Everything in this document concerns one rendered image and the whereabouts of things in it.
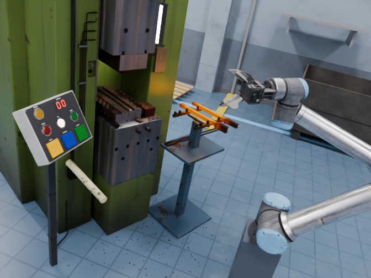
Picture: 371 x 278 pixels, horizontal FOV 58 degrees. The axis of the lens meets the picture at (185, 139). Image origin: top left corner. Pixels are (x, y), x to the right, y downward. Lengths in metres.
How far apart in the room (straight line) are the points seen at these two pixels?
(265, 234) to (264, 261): 0.36
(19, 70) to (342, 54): 4.45
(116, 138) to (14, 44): 0.85
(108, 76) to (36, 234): 1.26
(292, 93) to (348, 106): 3.24
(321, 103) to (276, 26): 1.53
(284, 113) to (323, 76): 4.02
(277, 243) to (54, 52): 1.52
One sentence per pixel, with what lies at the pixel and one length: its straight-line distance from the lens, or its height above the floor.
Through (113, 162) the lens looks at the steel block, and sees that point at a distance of 2.25.
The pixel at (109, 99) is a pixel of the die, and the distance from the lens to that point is 2.35.
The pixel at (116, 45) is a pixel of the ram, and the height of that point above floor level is 1.42.
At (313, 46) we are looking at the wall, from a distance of 5.53.
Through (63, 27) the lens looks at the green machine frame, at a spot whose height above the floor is 1.48.
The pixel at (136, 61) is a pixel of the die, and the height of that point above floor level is 1.32.
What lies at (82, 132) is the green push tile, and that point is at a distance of 1.88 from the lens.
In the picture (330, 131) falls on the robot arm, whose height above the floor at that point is 1.35.
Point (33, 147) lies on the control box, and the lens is 1.73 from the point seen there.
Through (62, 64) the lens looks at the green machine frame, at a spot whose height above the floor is 1.28.
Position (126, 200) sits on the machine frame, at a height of 0.29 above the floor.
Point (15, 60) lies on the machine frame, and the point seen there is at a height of 1.17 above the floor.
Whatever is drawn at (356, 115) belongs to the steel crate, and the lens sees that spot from 4.65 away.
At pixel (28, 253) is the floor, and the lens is 2.62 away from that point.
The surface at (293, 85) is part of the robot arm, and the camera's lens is 1.40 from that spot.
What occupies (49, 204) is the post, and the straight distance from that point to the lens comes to 2.14.
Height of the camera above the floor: 1.92
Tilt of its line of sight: 28 degrees down
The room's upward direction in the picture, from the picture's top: 11 degrees clockwise
